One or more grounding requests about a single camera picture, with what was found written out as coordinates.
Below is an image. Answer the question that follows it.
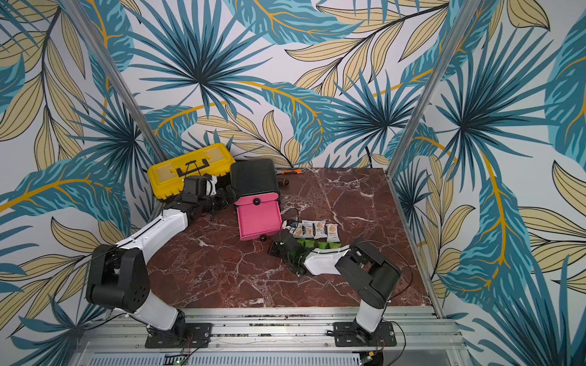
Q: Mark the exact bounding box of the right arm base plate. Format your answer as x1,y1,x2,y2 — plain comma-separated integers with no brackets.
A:
328,321,397,348

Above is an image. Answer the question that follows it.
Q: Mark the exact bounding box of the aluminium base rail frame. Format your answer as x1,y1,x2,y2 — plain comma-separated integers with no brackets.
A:
70,307,472,365

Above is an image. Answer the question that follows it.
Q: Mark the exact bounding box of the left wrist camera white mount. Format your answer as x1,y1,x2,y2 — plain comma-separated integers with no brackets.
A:
183,174,218,201

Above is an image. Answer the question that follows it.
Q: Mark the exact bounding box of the aluminium corner post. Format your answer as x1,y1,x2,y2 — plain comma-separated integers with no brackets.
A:
62,0,169,163
386,0,480,180

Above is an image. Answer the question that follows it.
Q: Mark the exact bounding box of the orange handled adjustable wrench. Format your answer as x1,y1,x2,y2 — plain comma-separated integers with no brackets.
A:
276,169,304,175

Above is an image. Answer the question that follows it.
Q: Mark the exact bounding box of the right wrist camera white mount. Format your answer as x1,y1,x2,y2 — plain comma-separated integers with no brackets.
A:
282,219,298,232

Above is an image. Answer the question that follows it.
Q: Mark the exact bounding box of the aluminium left corner post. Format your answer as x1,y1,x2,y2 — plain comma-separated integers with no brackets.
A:
62,0,169,163

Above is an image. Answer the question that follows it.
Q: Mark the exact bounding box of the black drawer cabinet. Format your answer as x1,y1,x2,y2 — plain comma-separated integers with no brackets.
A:
230,159,280,198

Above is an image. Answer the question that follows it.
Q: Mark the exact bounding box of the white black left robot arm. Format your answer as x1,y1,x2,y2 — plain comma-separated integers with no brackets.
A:
85,186,237,348

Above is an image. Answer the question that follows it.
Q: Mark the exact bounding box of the aluminium right corner post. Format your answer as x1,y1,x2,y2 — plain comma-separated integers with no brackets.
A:
386,0,480,180

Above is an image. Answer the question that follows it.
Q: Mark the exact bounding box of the yellow black toolbox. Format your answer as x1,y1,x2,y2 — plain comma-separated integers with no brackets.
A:
148,143,235,201

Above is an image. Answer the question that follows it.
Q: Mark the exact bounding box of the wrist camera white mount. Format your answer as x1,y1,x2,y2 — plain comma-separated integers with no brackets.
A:
183,174,218,201
282,219,298,232

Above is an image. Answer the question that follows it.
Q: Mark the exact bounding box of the pink top drawer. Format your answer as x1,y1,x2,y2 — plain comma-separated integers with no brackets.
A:
234,192,279,207

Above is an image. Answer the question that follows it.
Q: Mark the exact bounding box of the white cookie packet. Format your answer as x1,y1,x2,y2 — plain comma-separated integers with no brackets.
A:
291,224,305,238
302,220,314,239
326,224,340,243
314,221,327,239

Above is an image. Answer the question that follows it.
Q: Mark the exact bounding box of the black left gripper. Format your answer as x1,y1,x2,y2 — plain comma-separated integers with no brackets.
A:
198,184,244,217

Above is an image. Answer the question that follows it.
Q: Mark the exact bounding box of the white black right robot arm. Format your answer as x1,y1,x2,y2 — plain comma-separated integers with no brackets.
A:
269,230,401,347

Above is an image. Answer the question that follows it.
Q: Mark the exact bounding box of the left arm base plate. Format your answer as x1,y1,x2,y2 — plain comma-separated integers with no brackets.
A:
145,323,212,349

